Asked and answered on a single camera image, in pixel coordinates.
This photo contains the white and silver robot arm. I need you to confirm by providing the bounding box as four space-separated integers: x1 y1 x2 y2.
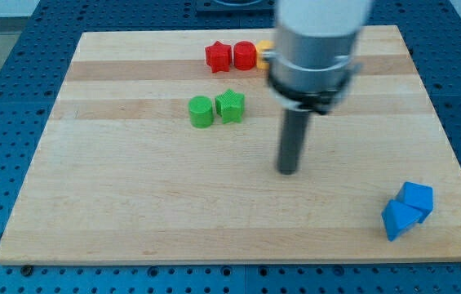
264 0 373 114

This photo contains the blue cube block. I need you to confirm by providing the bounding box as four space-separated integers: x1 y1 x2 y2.
396 181 434 224

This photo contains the green star block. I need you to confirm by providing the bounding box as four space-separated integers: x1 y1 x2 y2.
215 89 245 124

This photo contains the green cylinder block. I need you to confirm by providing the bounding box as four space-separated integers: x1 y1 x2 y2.
188 96 214 128

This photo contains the light wooden board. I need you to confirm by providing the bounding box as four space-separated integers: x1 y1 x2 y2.
0 25 461 265

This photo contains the dark cylindrical pointer rod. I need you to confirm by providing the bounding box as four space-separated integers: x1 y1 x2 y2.
277 109 310 175

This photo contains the red star block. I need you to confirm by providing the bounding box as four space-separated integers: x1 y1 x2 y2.
205 41 232 73

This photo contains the red cylinder block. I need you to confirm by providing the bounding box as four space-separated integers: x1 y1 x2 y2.
233 41 256 70

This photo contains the yellow block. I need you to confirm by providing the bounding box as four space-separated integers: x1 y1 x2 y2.
255 40 274 69

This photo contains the blue triangular prism block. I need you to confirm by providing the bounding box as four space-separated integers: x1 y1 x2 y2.
381 199 423 242

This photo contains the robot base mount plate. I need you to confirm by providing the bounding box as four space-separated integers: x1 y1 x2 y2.
194 0 276 12

